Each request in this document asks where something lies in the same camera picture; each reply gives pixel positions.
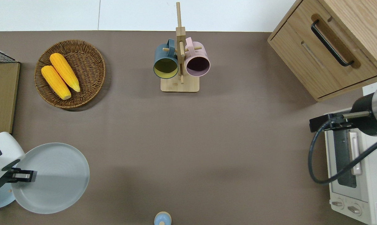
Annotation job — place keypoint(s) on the pink mug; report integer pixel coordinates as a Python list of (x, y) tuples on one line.
[(199, 54)]

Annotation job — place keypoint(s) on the white toaster oven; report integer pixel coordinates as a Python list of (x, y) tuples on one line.
[(369, 187)]

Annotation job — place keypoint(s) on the wooden drawer cabinet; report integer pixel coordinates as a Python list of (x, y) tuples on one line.
[(300, 53)]

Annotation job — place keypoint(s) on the brown table mat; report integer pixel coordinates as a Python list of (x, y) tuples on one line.
[(238, 140)]

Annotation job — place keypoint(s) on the white oven knob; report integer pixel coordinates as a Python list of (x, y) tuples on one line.
[(337, 204), (354, 209)]

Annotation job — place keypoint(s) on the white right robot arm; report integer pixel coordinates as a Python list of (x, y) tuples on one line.
[(368, 120)]

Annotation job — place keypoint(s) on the round wicker basket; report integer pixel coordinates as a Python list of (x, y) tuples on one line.
[(88, 65)]

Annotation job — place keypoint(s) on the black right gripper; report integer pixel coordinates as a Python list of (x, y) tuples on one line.
[(321, 123)]

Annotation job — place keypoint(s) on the wooden mug tree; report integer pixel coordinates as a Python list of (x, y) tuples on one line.
[(179, 87)]

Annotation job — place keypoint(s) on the small blue and tan container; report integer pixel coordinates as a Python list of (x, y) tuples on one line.
[(162, 219)]

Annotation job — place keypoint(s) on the yellow corn cob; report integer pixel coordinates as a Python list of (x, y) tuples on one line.
[(65, 72), (55, 82)]

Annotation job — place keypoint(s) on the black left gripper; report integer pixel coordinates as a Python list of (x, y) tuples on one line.
[(32, 177)]

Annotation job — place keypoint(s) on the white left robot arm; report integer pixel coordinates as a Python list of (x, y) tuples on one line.
[(4, 153)]

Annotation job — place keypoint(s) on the gray round plate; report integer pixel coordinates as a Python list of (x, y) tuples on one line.
[(60, 178)]

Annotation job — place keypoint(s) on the dark teal mug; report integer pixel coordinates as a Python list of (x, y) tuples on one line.
[(163, 54)]

